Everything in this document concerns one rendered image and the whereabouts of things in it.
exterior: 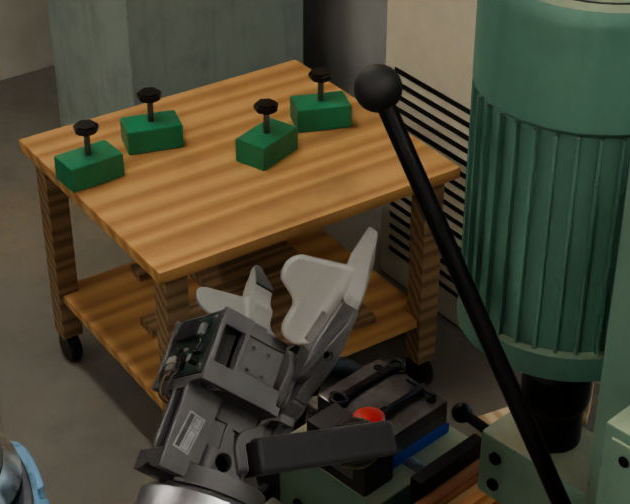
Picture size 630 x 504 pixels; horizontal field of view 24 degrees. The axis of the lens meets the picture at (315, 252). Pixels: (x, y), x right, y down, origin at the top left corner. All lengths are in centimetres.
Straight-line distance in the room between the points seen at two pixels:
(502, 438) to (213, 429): 39
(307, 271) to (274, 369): 7
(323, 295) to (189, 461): 14
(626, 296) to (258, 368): 27
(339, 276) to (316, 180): 176
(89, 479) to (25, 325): 55
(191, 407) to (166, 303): 159
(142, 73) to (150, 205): 81
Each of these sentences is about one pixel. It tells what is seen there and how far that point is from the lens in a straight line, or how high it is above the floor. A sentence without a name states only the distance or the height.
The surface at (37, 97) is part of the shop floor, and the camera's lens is 426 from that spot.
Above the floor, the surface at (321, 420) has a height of 101.
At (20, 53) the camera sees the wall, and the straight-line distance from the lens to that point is 437.
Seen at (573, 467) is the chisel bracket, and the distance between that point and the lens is 127.
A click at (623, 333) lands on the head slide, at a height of 127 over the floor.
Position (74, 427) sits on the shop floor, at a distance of 300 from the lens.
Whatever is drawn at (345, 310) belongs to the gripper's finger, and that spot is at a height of 134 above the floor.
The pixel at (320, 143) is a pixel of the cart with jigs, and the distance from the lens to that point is 285.
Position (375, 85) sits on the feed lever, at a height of 144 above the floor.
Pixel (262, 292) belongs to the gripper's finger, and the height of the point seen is 128.
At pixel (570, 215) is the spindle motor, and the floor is 135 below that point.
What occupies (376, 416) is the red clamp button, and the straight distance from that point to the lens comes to 137.
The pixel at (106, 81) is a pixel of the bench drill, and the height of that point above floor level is 34.
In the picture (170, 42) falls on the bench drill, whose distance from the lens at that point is 343.
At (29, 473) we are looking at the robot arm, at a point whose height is 88.
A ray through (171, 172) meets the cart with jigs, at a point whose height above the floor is 53.
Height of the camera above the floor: 190
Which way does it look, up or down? 33 degrees down
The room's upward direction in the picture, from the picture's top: straight up
